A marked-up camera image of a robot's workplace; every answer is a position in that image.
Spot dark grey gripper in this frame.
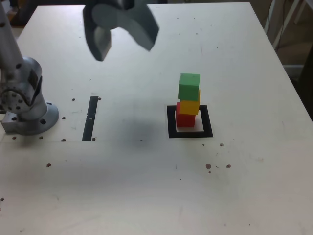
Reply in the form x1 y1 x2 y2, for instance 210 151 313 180
82 0 160 62

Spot red cube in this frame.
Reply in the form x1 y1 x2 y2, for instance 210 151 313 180
176 101 196 128

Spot dark furniture piece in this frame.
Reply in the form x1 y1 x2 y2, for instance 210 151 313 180
293 40 313 118

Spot black tape square outline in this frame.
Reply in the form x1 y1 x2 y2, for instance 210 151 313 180
166 104 214 139

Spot black tape strip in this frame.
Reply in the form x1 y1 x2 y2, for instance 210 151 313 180
82 96 98 142

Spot yellow cube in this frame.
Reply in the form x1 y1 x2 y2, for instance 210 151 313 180
179 89 201 116

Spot brown wooden furniture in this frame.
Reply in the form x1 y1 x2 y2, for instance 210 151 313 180
6 0 37 26

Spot green cube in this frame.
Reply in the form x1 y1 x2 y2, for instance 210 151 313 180
178 72 201 101

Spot white chair frame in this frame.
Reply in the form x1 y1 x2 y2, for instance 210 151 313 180
272 0 313 49

